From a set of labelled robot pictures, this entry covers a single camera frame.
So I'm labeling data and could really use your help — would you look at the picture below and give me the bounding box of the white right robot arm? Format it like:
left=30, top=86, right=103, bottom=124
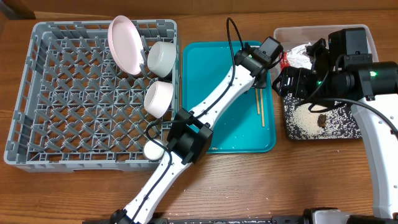
left=272, top=27, right=397, bottom=223

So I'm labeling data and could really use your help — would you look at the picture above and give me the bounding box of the grey bowl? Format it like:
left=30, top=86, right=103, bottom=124
left=147, top=42, right=177, bottom=78

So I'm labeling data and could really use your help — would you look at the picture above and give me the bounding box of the grey plastic dish rack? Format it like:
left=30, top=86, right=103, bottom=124
left=4, top=21, right=170, bottom=172

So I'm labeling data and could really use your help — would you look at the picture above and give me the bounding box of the teal serving tray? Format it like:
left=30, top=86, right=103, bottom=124
left=181, top=42, right=276, bottom=154

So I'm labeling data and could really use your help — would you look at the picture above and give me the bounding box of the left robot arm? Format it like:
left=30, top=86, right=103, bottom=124
left=110, top=37, right=283, bottom=223

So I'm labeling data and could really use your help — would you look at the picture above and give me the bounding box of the wooden chopstick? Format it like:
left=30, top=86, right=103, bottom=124
left=255, top=88, right=261, bottom=114
left=259, top=89, right=265, bottom=127

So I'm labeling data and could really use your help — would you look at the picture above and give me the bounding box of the large white plate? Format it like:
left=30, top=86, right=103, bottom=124
left=108, top=16, right=144, bottom=75

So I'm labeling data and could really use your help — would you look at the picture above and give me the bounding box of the white tissue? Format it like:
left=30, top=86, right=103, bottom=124
left=286, top=44, right=312, bottom=69

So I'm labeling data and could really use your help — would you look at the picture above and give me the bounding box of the black tray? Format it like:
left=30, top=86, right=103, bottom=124
left=282, top=94, right=362, bottom=141

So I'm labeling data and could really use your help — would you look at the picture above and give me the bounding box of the white cup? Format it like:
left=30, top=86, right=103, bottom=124
left=142, top=140, right=165, bottom=161

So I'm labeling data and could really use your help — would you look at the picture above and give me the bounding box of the red snack wrapper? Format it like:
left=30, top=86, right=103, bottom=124
left=279, top=58, right=289, bottom=70

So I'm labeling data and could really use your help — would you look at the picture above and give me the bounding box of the brown food scrap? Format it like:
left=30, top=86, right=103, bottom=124
left=317, top=114, right=327, bottom=128

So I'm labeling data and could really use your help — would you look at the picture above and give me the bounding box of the clear plastic bin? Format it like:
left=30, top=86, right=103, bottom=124
left=274, top=24, right=379, bottom=62

